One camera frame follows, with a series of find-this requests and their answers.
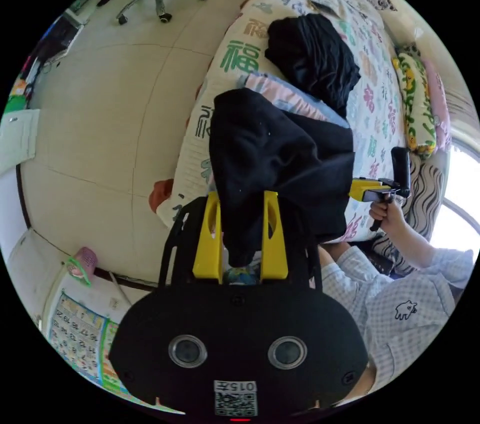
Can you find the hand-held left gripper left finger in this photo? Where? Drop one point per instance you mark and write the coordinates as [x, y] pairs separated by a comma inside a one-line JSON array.
[[205, 251]]

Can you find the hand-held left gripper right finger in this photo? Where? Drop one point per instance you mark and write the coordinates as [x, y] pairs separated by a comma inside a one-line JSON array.
[[275, 255]]

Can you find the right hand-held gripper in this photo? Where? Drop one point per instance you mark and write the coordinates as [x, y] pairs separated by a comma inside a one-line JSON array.
[[377, 194]]

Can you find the black pants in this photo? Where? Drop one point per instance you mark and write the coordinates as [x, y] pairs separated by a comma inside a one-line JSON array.
[[277, 165]]

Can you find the person's right forearm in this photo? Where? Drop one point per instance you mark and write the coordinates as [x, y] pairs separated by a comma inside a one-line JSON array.
[[412, 244]]

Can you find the person's right hand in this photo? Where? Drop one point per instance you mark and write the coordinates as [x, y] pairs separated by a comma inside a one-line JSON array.
[[390, 214]]

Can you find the zebra striped cushion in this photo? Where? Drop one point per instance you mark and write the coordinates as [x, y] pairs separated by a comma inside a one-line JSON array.
[[425, 199]]

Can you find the bed with printed quilt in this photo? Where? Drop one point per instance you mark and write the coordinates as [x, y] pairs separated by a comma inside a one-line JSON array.
[[375, 112]]

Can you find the yellow and green printed pillow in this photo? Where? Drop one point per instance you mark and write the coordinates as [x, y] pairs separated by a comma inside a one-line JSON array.
[[414, 101]]

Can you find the window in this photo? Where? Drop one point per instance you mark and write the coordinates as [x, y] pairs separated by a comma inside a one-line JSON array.
[[463, 199]]

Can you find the pink and blue striped cloth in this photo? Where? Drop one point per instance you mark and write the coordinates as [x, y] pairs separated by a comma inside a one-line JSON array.
[[292, 99]]

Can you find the pink pillow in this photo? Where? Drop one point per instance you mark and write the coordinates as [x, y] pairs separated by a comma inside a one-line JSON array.
[[438, 101]]

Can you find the pink plastic basket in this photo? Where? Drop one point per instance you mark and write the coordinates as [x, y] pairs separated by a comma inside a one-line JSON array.
[[87, 261]]

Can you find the person's body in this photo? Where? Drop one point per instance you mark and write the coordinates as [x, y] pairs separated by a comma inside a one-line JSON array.
[[397, 304]]

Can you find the black garment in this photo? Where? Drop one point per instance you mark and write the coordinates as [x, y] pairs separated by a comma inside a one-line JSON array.
[[313, 56]]

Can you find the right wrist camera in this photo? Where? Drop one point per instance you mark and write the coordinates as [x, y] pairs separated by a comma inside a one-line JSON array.
[[401, 169]]

